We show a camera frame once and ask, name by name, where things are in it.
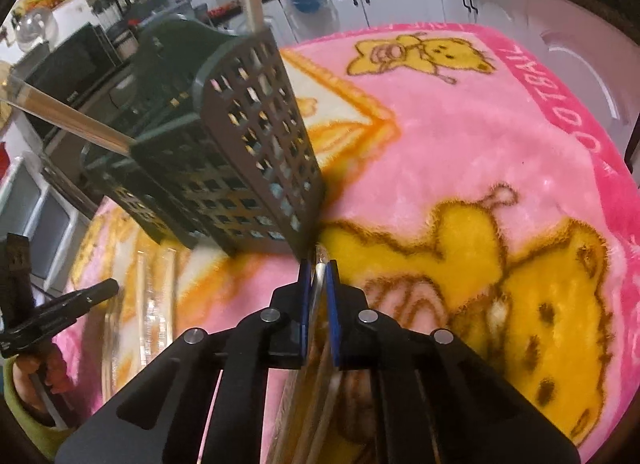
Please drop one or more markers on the dark plastic utensil holder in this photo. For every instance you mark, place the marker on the dark plastic utensil holder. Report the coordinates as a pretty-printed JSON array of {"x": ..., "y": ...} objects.
[{"x": 240, "y": 144}]

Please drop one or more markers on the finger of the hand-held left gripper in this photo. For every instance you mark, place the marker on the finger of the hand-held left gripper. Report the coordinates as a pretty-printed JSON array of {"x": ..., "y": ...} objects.
[
  {"x": 17, "y": 264},
  {"x": 75, "y": 300}
]

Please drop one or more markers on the metal kettle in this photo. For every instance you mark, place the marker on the metal kettle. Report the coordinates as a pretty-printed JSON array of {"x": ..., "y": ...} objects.
[{"x": 31, "y": 28}]

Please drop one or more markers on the black blender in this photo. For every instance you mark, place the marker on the black blender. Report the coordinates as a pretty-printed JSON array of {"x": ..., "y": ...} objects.
[{"x": 116, "y": 7}]

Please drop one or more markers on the white glass-door cabinet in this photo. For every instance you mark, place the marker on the white glass-door cabinet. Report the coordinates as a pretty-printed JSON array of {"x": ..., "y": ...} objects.
[{"x": 35, "y": 214}]

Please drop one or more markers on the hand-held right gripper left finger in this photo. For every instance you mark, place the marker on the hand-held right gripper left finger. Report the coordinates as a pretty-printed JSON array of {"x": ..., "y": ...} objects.
[{"x": 304, "y": 314}]

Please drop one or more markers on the person's left forearm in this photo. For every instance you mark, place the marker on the person's left forearm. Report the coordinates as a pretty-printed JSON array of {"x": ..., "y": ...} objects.
[{"x": 27, "y": 431}]

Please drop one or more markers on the person's left hand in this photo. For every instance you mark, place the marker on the person's left hand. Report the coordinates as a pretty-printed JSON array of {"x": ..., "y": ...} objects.
[{"x": 50, "y": 369}]

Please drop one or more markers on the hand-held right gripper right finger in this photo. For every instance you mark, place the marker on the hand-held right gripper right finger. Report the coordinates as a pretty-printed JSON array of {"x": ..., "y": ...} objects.
[{"x": 334, "y": 319}]

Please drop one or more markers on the black microwave oven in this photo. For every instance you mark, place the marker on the black microwave oven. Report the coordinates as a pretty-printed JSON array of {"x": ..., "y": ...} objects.
[{"x": 65, "y": 57}]

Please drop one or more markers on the pink printed blanket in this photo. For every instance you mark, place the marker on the pink printed blanket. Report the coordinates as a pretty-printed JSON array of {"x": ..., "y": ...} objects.
[{"x": 450, "y": 154}]

